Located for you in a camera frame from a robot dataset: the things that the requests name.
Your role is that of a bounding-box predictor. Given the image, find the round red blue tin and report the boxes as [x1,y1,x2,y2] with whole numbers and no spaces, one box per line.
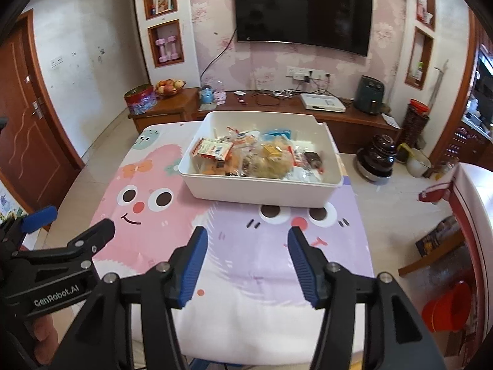
[124,85,158,115]

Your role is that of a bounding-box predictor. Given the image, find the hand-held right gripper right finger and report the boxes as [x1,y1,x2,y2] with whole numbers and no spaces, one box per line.
[287,227,447,370]

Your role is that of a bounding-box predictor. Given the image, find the person's left hand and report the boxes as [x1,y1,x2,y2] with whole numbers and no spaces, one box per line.
[23,308,64,367]

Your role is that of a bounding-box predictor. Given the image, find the wooden doorway frame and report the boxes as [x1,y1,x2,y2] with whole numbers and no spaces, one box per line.
[429,10,482,166]

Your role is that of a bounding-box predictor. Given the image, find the clear packet puffed rice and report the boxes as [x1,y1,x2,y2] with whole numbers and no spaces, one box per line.
[250,150,295,180]

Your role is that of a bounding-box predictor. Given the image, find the colourful children's poster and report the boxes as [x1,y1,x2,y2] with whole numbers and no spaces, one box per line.
[0,185,26,226]

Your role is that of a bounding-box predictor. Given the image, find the white red-trimmed appliance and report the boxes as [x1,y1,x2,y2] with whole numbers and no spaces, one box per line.
[418,162,493,355]

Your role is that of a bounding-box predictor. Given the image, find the metal mop pole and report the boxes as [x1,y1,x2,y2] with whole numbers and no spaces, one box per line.
[426,60,449,105]

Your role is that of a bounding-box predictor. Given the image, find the fruit-filled bowl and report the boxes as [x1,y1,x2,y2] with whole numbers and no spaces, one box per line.
[155,79,187,99]

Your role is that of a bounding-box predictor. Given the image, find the round blueberry cake packet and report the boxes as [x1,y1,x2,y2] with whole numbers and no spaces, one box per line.
[231,130,263,149]

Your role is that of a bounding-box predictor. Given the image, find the black television cable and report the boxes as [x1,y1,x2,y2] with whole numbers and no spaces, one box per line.
[200,29,236,89]

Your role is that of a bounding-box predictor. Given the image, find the white wall socket panel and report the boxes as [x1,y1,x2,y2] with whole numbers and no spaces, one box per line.
[286,66,332,81]

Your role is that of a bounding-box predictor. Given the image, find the tall dark red-lidded container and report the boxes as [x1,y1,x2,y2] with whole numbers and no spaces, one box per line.
[401,99,430,149]

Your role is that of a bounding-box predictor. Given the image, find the dark green air fryer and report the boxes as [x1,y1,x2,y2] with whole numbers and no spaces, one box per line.
[354,76,385,116]

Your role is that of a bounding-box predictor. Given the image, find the red white cookie packet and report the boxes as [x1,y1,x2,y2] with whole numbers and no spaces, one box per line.
[192,138,235,161]

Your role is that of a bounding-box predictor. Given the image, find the brown wooden door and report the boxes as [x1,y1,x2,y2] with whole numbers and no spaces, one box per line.
[0,10,85,216]

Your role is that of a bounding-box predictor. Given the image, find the black wall television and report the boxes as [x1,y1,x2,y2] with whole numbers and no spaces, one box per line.
[233,0,374,58]

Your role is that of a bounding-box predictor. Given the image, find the cartoon printed tablecloth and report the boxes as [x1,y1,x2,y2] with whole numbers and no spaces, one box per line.
[90,121,376,359]

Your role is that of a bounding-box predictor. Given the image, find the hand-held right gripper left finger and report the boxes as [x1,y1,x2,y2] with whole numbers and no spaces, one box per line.
[50,225,209,370]

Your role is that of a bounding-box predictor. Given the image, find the dark snack red-striped packet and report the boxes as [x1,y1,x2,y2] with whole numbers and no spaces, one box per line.
[293,150,324,170]

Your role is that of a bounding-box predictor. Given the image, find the brown ceramic jar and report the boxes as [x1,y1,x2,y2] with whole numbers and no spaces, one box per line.
[354,134,397,183]

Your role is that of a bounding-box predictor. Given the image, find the wooden side cabinet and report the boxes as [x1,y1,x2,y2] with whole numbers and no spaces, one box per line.
[128,88,201,134]

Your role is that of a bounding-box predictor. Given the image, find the white bucket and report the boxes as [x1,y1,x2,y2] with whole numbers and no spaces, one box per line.
[406,148,432,178]

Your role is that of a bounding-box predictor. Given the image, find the clear packet orange pastry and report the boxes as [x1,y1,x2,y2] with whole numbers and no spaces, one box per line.
[200,152,247,178]

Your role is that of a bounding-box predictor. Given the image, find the white plastic storage box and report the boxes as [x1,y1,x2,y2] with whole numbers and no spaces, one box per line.
[178,110,344,209]

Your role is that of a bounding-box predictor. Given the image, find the white set-top box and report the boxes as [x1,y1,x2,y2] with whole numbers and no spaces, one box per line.
[299,92,346,113]

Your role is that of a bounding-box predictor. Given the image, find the dark colourful carton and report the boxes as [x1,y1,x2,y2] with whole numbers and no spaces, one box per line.
[415,216,461,258]

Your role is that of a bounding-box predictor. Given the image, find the long wooden television cabinet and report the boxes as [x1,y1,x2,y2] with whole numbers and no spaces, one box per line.
[190,89,401,154]

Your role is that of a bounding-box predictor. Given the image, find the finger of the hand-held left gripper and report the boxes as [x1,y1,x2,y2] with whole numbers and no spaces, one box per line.
[11,219,116,266]
[0,205,58,256]

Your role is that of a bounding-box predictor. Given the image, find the blue white candy packet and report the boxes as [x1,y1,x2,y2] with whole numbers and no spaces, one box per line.
[262,127,293,141]

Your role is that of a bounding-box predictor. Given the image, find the red plastic bucket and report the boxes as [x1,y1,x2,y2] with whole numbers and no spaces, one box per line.
[422,281,472,332]

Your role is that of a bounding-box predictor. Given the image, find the low wooden stool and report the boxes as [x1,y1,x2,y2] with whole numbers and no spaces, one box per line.
[398,239,467,277]

